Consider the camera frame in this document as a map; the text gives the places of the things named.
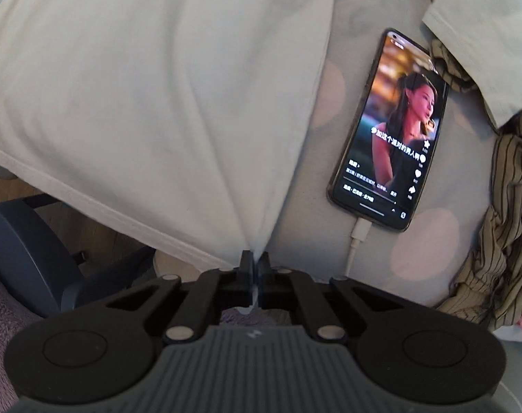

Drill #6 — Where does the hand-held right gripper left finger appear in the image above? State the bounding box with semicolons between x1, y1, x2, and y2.
72;250;255;346

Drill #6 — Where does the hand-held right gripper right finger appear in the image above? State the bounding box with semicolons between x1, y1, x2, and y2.
258;252;442;346

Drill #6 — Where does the grey pink-dotted bed cover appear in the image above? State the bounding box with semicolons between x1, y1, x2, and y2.
0;0;522;353

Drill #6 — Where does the black smartphone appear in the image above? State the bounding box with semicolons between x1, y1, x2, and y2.
327;28;450;233

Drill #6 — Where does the blue-grey chair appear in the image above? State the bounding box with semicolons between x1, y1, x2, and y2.
0;195;158;317

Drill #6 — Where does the purple fuzzy robe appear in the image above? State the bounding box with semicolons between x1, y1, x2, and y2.
0;264;44;413

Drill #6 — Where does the brown striped garment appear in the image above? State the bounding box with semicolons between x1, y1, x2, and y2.
416;0;522;328

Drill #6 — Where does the white charging cable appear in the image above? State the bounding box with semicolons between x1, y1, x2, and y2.
344;217;373;278

